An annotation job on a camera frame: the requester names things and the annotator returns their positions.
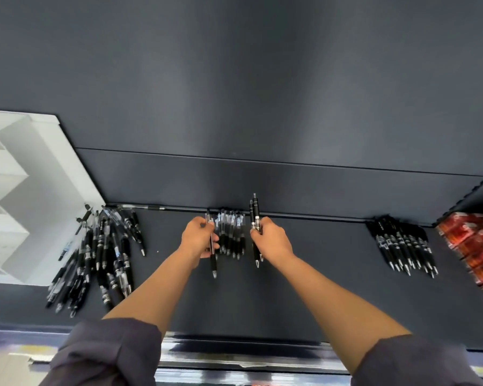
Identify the pile of black pens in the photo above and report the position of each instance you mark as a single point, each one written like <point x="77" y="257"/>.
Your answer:
<point x="104" y="253"/>

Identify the grey right sleeve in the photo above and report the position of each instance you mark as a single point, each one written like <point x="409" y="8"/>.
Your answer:
<point x="414" y="363"/>

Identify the black stocked shelf unit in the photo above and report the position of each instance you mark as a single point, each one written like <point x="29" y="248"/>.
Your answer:
<point x="475" y="196"/>

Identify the aligned bundle of black pens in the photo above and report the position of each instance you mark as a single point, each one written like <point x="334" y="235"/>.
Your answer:
<point x="402" y="245"/>

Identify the dark grey shelf unit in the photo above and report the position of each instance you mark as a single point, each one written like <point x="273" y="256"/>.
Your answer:
<point x="265" y="76"/>

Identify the grey left sleeve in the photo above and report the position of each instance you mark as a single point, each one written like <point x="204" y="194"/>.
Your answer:
<point x="104" y="353"/>

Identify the row of clear-barrel pens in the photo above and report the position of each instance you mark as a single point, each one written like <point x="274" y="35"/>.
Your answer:
<point x="230" y="233"/>

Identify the clear-barrel black-grip pen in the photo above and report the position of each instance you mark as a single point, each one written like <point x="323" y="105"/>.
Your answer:
<point x="213" y="265"/>

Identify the person's right hand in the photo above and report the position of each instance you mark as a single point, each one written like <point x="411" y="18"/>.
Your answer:
<point x="273" y="243"/>

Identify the person's left forearm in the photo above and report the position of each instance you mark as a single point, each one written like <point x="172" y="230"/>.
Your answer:
<point x="157" y="293"/>

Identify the person's right forearm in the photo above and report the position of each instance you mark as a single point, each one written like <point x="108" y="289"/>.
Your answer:
<point x="342" y="305"/>

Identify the black rubber-grip pen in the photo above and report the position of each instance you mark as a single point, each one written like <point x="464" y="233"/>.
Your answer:
<point x="251" y="211"/>
<point x="257" y="206"/>

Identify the person's left hand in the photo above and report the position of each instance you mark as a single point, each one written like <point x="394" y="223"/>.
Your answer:
<point x="197" y="241"/>

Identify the grey sleeve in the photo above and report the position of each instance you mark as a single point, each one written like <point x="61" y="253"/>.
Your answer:
<point x="104" y="353"/>
<point x="414" y="363"/>

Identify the white tiered pen holder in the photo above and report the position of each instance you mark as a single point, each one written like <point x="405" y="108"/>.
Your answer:
<point x="52" y="205"/>

